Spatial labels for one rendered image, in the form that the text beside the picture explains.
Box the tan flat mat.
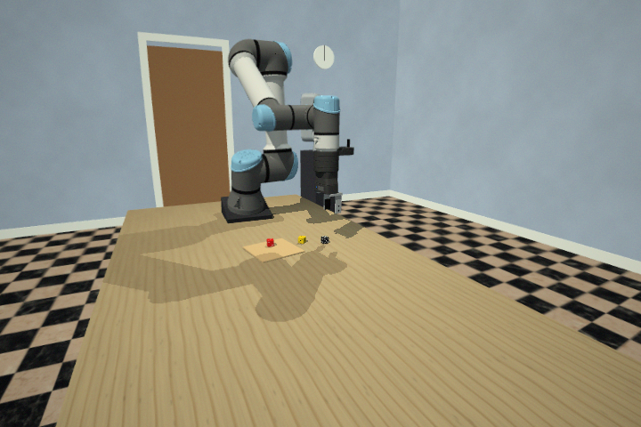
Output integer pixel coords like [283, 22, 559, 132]
[242, 238, 305, 263]

